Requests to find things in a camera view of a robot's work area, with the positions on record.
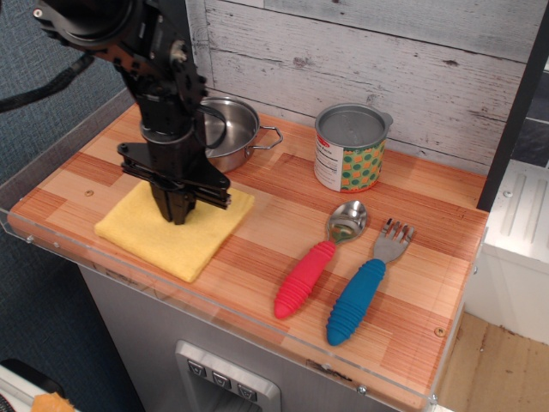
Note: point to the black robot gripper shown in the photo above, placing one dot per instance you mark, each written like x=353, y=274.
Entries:
x=178, y=171

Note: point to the yellow cloth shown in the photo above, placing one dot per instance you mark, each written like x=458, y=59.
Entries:
x=136, y=225

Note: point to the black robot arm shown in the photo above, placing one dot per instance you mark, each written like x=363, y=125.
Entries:
x=149, y=44

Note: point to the small steel pot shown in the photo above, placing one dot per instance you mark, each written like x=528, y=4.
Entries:
x=232, y=130

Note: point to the clear acrylic table guard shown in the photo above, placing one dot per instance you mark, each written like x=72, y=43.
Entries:
x=440, y=145

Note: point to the grey toy fridge cabinet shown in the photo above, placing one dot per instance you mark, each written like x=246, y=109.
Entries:
x=145, y=330

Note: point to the silver dispenser button panel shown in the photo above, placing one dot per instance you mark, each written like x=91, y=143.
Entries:
x=212, y=383

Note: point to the toy food can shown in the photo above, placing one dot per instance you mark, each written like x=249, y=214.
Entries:
x=350, y=145

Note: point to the orange object bottom corner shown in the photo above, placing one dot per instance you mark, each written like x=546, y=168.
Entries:
x=51, y=402

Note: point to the black and white base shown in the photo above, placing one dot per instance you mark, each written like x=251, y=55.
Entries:
x=21, y=383

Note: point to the white toy sink unit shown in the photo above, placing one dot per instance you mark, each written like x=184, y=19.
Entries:
x=508, y=286

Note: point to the red handled spoon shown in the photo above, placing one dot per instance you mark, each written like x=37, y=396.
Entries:
x=345, y=224

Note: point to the blue handled fork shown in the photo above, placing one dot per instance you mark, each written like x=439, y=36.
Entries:
x=352, y=305

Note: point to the black vertical post right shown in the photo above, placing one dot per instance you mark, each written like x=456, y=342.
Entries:
x=518, y=112

